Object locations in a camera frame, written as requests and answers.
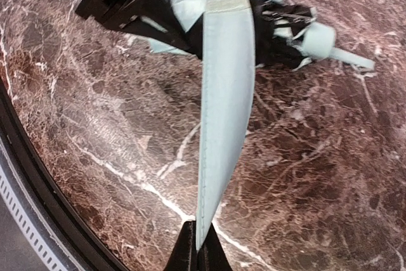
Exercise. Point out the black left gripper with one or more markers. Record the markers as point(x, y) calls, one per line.
point(148, 18)

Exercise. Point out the black front table rail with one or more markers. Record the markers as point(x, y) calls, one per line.
point(85, 250)

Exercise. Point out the grey slotted cable duct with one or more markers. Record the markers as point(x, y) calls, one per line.
point(33, 230)

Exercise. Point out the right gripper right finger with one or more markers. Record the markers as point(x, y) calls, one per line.
point(211, 256)

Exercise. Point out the black and mint umbrella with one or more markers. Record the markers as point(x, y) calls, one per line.
point(238, 36)

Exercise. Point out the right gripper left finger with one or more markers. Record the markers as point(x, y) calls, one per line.
point(184, 254)

